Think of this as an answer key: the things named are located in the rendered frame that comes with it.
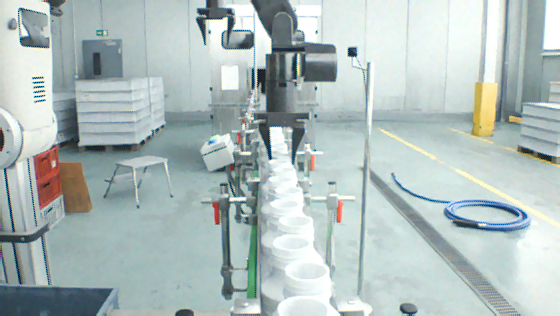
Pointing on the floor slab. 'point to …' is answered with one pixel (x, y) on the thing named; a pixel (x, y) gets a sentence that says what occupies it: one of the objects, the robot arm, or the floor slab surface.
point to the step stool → (136, 172)
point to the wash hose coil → (476, 220)
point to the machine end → (223, 114)
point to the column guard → (484, 108)
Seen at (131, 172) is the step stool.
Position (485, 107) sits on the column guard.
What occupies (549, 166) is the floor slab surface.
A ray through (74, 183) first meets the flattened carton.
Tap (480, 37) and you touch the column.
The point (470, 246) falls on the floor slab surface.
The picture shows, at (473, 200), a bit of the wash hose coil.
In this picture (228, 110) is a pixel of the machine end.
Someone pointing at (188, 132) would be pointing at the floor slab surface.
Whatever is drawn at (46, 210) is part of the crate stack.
